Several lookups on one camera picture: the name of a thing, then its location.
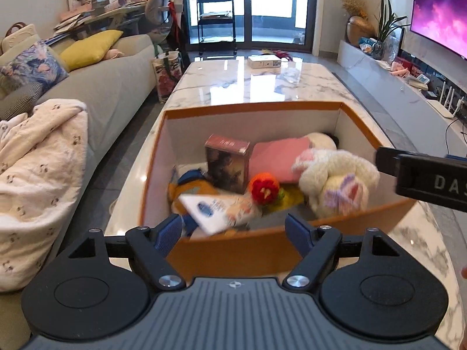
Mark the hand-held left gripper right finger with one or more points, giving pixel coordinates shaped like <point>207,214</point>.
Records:
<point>299,233</point>

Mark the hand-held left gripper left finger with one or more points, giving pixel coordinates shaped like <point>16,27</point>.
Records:
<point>169,233</point>

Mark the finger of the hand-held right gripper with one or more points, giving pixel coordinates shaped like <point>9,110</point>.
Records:
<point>386,160</point>
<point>458,157</point>

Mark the dark grey box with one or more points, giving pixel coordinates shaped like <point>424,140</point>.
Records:
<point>277,218</point>

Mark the yellow lidded jar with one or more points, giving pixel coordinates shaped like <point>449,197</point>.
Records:
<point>292,198</point>

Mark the white floral cup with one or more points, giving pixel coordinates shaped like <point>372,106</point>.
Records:
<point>215,209</point>

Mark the brown plush bear sailor outfit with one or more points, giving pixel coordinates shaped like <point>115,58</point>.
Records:
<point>197,189</point>

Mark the red crochet flower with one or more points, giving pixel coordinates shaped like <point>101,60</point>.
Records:
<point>264,187</point>

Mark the cream crochet bunny doll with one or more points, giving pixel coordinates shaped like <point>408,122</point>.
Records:
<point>328,182</point>

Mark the large orange cardboard box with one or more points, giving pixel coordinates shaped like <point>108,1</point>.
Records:
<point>237,251</point>

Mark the white pink striped plush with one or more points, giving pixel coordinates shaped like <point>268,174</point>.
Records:
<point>321,140</point>

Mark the pink case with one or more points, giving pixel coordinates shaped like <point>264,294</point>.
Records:
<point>273,156</point>

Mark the dark red card box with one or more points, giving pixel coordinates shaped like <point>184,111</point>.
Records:
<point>226,164</point>

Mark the white router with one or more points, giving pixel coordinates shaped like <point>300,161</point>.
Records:
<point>447,109</point>

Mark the white marble television console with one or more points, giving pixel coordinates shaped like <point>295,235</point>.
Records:
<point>379,80</point>

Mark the small white display device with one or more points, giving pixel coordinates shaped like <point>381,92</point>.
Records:
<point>419,82</point>

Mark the pink toy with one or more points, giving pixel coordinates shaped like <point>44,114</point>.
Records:
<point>401,69</point>

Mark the blue packet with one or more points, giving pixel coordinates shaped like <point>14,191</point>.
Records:
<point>367,43</point>

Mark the gold vase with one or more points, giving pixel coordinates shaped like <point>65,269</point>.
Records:
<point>359,31</point>

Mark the green potted plant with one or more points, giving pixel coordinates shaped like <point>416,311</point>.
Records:
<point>386,25</point>

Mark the white panda print blanket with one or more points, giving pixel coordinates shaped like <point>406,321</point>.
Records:
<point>40,189</point>

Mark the red feather toy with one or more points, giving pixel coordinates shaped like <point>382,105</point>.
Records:
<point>282,54</point>

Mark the printed shopping bag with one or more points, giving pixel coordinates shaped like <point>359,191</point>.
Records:
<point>166,80</point>

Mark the flat white box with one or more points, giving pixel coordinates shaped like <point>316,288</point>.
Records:
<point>264,62</point>

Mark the grey sofa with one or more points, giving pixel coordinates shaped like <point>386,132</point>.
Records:
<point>109,87</point>

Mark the dried flower bunch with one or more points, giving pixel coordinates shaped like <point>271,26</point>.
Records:
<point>354,5</point>

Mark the pale pink cushion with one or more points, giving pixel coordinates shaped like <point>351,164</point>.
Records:
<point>115,54</point>

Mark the houndstooth cushion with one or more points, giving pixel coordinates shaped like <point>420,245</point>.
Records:
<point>22,100</point>

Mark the yellow cushion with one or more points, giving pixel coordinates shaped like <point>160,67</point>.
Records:
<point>89,49</point>

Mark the blue floral cushion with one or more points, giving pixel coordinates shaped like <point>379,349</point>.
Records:
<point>33,67</point>

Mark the black trolley cart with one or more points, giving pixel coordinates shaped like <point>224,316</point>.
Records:
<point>215,18</point>

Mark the cluttered study desk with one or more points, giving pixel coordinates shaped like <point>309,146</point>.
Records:
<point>98,14</point>

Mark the grey desk chair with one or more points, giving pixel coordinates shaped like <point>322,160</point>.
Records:
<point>158,0</point>

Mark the wall television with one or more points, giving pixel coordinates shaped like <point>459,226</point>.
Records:
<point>441,7</point>

